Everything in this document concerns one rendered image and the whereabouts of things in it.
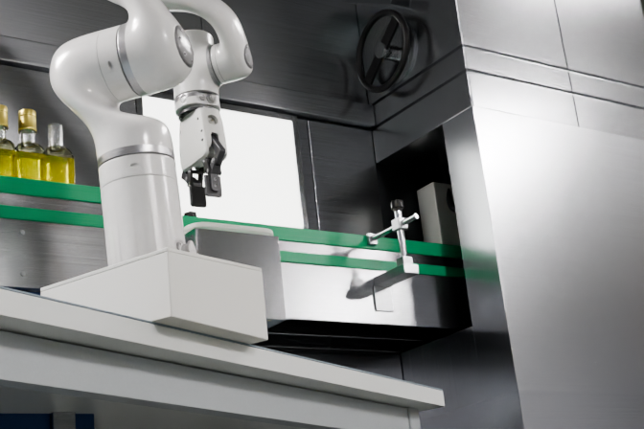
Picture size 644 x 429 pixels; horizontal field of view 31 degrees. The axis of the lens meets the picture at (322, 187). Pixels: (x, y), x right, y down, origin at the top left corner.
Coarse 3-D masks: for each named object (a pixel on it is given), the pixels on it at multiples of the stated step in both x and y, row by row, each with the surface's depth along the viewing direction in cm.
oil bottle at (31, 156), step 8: (24, 144) 223; (32, 144) 224; (24, 152) 222; (32, 152) 223; (40, 152) 224; (24, 160) 221; (32, 160) 222; (40, 160) 223; (24, 168) 221; (32, 168) 222; (40, 168) 223; (24, 176) 220; (32, 176) 221; (40, 176) 222
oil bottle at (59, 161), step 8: (48, 152) 225; (56, 152) 226; (64, 152) 227; (48, 160) 224; (56, 160) 225; (64, 160) 226; (72, 160) 227; (48, 168) 224; (56, 168) 224; (64, 168) 226; (72, 168) 227; (48, 176) 223; (56, 176) 224; (64, 176) 225; (72, 176) 226
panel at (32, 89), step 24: (0, 72) 242; (24, 72) 245; (0, 96) 240; (24, 96) 243; (48, 96) 246; (168, 96) 263; (48, 120) 244; (72, 120) 247; (288, 120) 281; (48, 144) 242; (72, 144) 245; (96, 168) 247
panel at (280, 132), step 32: (224, 128) 270; (256, 128) 275; (288, 128) 281; (224, 160) 267; (256, 160) 272; (288, 160) 277; (224, 192) 263; (256, 192) 268; (288, 192) 274; (288, 224) 271
